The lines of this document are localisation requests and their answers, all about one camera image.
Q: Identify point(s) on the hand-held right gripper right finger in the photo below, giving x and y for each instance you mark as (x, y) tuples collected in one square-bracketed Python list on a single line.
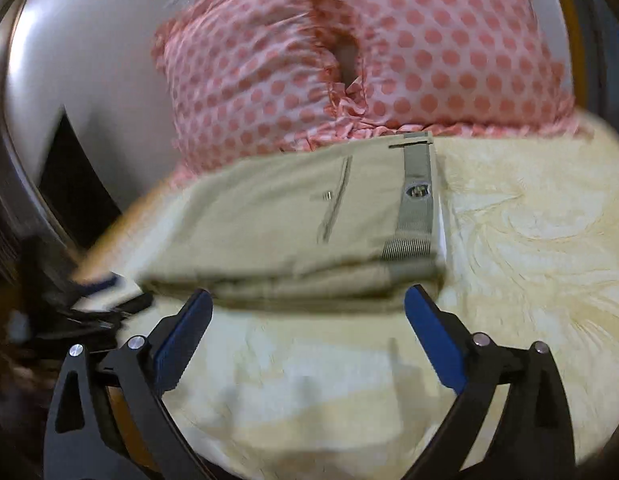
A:
[(437, 342)]

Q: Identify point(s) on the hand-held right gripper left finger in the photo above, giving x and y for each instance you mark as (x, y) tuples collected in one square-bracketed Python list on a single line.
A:
[(182, 340)]

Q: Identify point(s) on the cream embossed blanket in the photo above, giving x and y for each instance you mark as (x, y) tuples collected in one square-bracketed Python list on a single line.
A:
[(389, 350)]

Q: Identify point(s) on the pink polka dot pillow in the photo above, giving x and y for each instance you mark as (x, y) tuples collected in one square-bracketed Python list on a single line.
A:
[(449, 45), (244, 75)]

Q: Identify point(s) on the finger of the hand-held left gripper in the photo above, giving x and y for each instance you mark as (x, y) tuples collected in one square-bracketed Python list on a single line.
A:
[(117, 307)]

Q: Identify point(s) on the khaki pants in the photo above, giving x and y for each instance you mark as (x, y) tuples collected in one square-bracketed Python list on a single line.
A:
[(289, 220)]

